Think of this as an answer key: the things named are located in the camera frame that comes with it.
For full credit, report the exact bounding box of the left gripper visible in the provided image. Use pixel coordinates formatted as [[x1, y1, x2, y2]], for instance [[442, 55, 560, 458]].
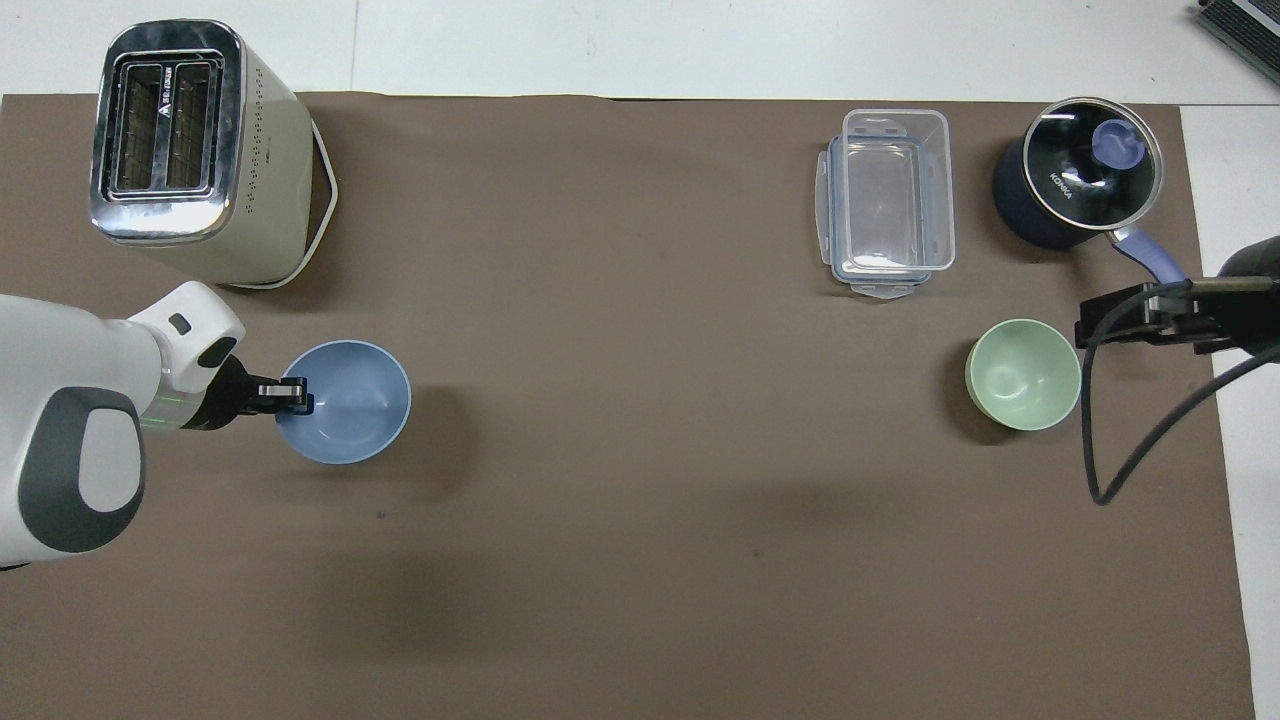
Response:
[[184, 355, 265, 433]]

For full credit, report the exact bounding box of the blue bowl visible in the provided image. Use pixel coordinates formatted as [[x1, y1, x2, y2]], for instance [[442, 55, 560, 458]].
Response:
[[274, 340, 413, 466]]

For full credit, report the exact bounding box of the glass pot lid purple knob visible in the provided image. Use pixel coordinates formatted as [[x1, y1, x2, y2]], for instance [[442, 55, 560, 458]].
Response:
[[1021, 97, 1167, 237]]

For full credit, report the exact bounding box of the dark blue pot purple handle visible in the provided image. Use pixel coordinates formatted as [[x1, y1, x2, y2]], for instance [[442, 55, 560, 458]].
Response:
[[991, 97, 1191, 287]]

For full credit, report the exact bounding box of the black cable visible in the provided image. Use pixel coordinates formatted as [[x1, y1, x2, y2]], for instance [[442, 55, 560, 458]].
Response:
[[1083, 279, 1280, 507]]

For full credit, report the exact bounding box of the dark grey ribbed device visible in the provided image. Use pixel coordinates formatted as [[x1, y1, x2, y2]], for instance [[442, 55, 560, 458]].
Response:
[[1194, 0, 1280, 58]]

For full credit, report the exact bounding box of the clear lid with blue clips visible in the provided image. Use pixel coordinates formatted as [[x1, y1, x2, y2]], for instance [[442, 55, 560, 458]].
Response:
[[814, 134, 943, 300]]

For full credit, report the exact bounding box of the clear plastic container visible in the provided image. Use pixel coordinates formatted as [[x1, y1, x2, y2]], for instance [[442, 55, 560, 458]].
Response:
[[838, 108, 957, 278]]

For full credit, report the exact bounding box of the green bowl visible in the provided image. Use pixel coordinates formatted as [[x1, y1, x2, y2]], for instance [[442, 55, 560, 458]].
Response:
[[964, 318, 1084, 433]]

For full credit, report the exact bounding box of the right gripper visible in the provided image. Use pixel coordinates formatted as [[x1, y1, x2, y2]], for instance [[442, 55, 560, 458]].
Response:
[[1196, 236, 1280, 358]]

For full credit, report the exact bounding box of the cream and chrome toaster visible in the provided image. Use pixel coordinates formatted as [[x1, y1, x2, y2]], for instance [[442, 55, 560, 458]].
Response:
[[88, 19, 340, 292]]

